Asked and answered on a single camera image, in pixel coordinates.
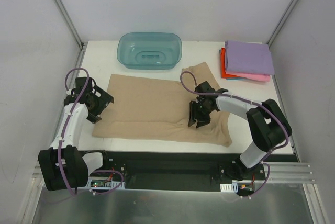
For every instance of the left white cable duct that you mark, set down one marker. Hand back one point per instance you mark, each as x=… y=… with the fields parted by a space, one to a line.
x=105 y=185

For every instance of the beige t shirt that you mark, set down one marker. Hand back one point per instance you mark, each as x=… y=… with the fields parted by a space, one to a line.
x=154 y=109

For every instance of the aluminium frame post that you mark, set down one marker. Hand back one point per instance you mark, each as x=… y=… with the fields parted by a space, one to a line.
x=282 y=21
x=69 y=23

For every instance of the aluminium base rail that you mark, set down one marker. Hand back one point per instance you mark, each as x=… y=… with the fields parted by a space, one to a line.
x=279 y=172

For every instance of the left aluminium frame post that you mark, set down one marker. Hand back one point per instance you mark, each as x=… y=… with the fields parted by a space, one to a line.
x=69 y=23

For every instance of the right aluminium frame post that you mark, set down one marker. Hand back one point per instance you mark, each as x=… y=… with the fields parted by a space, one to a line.
x=282 y=21

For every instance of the white cable duct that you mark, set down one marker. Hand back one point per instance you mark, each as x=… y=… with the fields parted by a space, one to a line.
x=229 y=188
x=105 y=185

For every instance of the folded orange t shirt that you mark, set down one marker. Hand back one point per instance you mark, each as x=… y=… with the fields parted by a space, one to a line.
x=224 y=75

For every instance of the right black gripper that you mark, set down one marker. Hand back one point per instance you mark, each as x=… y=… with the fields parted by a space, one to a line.
x=198 y=110

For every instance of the teal plastic basin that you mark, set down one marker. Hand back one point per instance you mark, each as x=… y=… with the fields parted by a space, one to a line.
x=149 y=50

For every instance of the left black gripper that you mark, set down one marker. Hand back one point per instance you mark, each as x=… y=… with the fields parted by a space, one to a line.
x=101 y=102

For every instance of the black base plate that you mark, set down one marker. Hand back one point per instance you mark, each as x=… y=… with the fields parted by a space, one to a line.
x=199 y=172

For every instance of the folded purple t shirt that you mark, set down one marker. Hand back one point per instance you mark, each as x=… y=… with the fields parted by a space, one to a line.
x=248 y=57

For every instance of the right white cable duct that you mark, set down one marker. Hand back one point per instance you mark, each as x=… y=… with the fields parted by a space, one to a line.
x=229 y=188

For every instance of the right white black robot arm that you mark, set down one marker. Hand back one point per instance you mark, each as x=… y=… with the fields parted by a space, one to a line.
x=267 y=124

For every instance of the folded teal t shirt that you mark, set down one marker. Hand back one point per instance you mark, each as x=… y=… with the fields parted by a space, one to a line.
x=235 y=78

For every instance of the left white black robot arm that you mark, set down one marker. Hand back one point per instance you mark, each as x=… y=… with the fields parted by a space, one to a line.
x=62 y=165

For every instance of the folded pink t shirt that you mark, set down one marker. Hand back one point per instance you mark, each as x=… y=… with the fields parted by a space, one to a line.
x=255 y=77

